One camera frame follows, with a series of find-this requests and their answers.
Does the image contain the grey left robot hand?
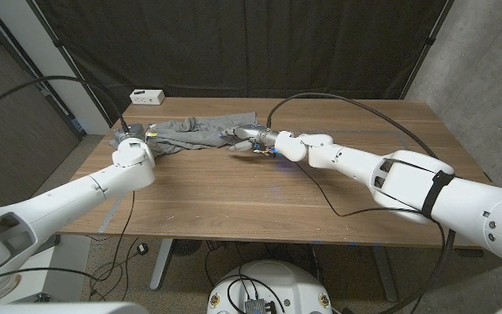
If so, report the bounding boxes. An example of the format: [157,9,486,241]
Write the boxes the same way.
[115,123,148,144]

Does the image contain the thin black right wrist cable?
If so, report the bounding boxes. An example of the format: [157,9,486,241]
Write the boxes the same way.
[295,160,426,218]

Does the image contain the grey electronics module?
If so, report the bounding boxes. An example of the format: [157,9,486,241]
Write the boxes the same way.
[244,298,278,314]

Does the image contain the white floor box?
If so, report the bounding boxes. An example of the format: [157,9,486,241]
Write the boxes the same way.
[0,235,92,304]

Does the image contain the thin black left wrist cable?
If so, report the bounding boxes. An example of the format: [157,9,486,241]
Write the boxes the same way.
[0,190,137,302]

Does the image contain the gray shorts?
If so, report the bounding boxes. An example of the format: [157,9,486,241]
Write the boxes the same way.
[109,112,259,158]

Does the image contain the black backdrop curtain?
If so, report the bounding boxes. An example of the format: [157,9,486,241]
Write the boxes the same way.
[32,0,455,126]

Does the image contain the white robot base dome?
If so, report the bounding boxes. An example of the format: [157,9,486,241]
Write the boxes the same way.
[206,260,333,314]

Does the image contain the grey table leg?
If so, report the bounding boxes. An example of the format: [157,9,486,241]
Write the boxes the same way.
[370,246,399,303]

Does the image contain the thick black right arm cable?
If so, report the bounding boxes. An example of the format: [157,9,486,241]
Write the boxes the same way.
[266,92,457,314]

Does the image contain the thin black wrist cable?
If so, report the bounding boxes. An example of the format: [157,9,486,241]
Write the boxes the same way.
[295,160,426,218]
[0,190,137,302]

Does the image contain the black round fan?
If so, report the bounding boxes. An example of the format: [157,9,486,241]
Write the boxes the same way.
[171,238,203,257]

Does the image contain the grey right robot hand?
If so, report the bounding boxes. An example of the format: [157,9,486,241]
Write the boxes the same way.
[220,124,279,154]

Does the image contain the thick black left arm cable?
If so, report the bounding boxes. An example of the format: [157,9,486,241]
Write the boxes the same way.
[0,75,131,133]

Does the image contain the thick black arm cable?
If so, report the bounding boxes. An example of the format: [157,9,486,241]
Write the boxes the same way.
[266,92,457,314]
[0,75,131,133]

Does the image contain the black velcro strap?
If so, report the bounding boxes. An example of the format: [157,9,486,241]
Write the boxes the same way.
[420,169,456,219]

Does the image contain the black door frame rail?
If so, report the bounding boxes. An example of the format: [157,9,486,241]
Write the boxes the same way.
[0,2,87,139]

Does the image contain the black backdrop stand pole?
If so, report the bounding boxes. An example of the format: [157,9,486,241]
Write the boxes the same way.
[400,0,455,101]
[26,0,115,128]

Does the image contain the white table leg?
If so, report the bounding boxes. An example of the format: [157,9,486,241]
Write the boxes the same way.
[149,238,175,291]

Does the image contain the white power strip box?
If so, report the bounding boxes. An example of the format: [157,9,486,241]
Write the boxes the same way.
[129,89,166,106]

